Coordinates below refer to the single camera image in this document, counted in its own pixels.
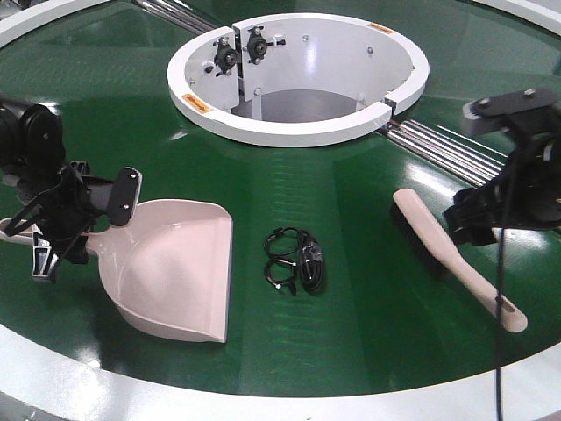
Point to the pink hand brush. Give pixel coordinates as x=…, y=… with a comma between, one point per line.
x=434, y=247

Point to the white outer conveyor rim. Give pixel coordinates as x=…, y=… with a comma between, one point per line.
x=175, y=394

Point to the chrome rollers top left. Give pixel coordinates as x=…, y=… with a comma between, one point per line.
x=178, y=13

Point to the chrome rollers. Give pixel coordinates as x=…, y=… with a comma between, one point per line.
x=178, y=13
x=454, y=156

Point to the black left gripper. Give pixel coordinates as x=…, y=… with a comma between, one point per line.
x=66, y=205

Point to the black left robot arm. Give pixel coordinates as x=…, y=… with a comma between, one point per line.
x=31, y=136

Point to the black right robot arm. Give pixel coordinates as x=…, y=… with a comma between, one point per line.
x=525, y=195

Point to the pink plastic dustpan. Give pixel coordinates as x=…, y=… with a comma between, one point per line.
x=168, y=270

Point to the chrome rollers right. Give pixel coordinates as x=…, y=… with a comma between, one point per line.
x=454, y=156

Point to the black right bearing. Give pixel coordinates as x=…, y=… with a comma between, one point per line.
x=257, y=45

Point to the black bearing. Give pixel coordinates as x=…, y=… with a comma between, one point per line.
x=226, y=57
x=257, y=45

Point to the black left bearing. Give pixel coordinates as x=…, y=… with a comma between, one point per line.
x=226, y=57

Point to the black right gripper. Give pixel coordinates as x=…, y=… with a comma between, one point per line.
x=525, y=195

